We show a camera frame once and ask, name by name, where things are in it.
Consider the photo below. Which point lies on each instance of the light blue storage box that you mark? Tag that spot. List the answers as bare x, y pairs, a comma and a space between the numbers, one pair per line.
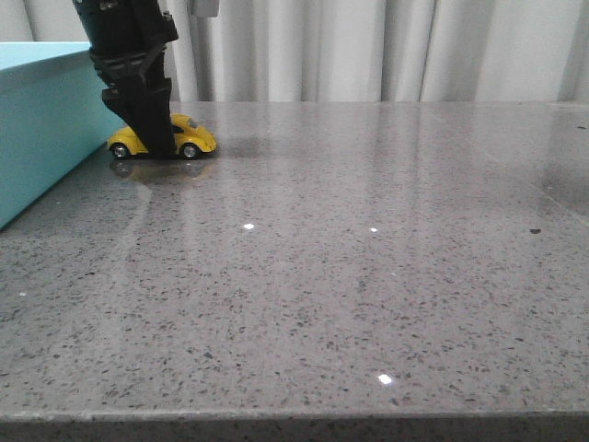
52, 118

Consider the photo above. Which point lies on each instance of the yellow toy beetle car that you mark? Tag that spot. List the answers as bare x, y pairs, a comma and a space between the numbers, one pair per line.
192, 139

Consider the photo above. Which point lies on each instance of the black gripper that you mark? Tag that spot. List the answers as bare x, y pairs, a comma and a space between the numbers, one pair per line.
127, 48

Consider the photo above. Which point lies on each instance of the grey pleated curtain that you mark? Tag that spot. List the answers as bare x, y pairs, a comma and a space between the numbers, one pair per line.
379, 50

